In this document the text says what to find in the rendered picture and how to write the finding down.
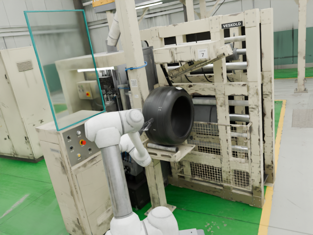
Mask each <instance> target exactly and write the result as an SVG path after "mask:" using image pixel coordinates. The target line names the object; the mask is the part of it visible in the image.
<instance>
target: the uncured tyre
mask: <svg viewBox="0 0 313 235"><path fill-rule="evenodd" d="M176 87H178V86H161V87H157V88H155V89H153V90H152V91H151V92H150V93H149V94H148V96H147V98H146V100H145V102H144V104H143V109H142V114H143V117H144V122H146V121H147V122H148V121H149V120H150V119H151V118H153V119H154V122H153V123H151V127H150V128H149V129H148V131H145V134H146V136H147V137H148V138H149V140H151V141H152V142H154V143H156V144H160V145H168V146H178V145H181V144H182V143H183V142H184V141H185V140H186V139H187V138H188V137H189V135H190V133H191V131H192V128H193V124H194V115H195V113H194V105H193V101H192V98H191V97H190V95H189V94H188V92H187V91H186V90H185V89H184V88H182V89H180V90H179V89H177V88H176ZM159 106H160V107H162V110H161V111H158V108H159ZM153 129H156V131H153Z"/></svg>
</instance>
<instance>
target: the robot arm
mask: <svg viewBox="0 0 313 235"><path fill-rule="evenodd" d="M153 122H154V119H153V118H151V119H150V120H149V121H148V122H147V121H146V122H144V117H143V114H142V113H141V112H140V111H139V110H137V109H130V110H126V111H117V112H108V113H103V114H100V115H97V116H94V117H92V118H91V119H89V120H88V121H87V122H85V134H86V138H87V139H88V140H90V141H94V142H95V143H96V145H97V147H98V148H100V149H101V155H102V161H103V166H104V171H105V175H106V179H107V184H108V188H109V194H110V199H111V204H112V209H113V214H114V217H113V218H112V220H111V222H110V230H108V231H107V232H106V234H105V235H179V230H178V225H177V221H176V219H175V217H174V215H173V213H172V212H171V211H170V210H169V209H168V208H167V207H156V208H154V209H152V210H151V211H150V212H149V214H148V217H146V218H145V219H144V220H142V221H140V220H139V217H138V215H137V214H135V213H134V212H133V211H132V206H131V202H130V197H129V191H128V187H127V182H126V177H125V172H124V168H123V163H122V157H121V152H124V151H126V152H128V153H129V154H130V156H131V157H132V158H133V160H134V161H135V162H136V163H137V164H139V165H140V166H143V167H146V166H148V165H149V164H150V163H151V157H150V155H149V153H148V152H147V150H146V149H145V148H144V146H143V144H142V142H141V140H140V136H141V135H142V133H143V132H144V131H148V129H149V128H150V127H151V123H153ZM121 135H122V136H121Z"/></svg>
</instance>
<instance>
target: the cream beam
mask: <svg viewBox="0 0 313 235"><path fill-rule="evenodd" d="M220 47H221V41H220V40H219V41H208V42H200V43H192V44H184V45H176V46H168V47H163V48H157V49H153V55H154V61H155V64H165V63H178V62H196V61H208V60H212V59H215V58H216V57H217V49H218V48H220ZM205 48H207V54H208V58H201V59H199V58H198V49H205Z"/></svg>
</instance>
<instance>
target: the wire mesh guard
mask: <svg viewBox="0 0 313 235"><path fill-rule="evenodd" d="M194 123H195V124H205V125H206V124H210V125H221V126H227V127H228V126H232V127H243V128H247V132H246V133H247V144H248V146H247V147H248V164H249V171H248V172H249V184H250V189H247V187H246V188H244V187H240V186H241V185H240V186H235V184H234V185H232V184H231V185H230V184H227V182H226V183H224V181H223V183H222V182H219V181H218V182H217V181H216V180H215V181H213V180H211V179H210V180H209V179H203V177H202V178H201V176H200V178H199V176H198V177H196V176H192V175H191V176H190V175H189V174H188V175H186V174H187V173H186V174H182V173H177V166H176V165H177V163H174V166H175V174H177V175H182V176H185V177H190V178H194V179H198V180H204V181H207V182H212V183H216V184H220V185H224V186H229V187H234V188H238V189H242V190H246V191H252V177H251V155H250V134H249V126H248V125H237V124H220V123H209V122H197V121H194ZM224 130H225V129H224ZM215 179H216V178H215ZM237 183H238V182H237Z"/></svg>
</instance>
